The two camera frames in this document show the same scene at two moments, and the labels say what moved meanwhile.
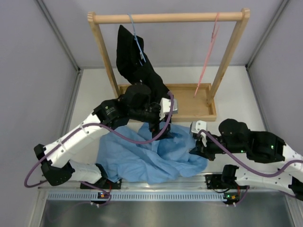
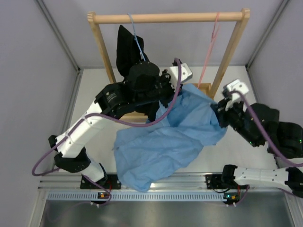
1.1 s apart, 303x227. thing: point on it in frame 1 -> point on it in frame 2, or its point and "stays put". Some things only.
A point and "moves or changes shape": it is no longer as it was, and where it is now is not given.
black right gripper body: (212, 149) -> (235, 117)
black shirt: (130, 63) stays put
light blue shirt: (119, 158) moves or changes shape
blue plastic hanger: (137, 41) stays put
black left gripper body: (152, 117) -> (164, 91)
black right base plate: (215, 181) stays put
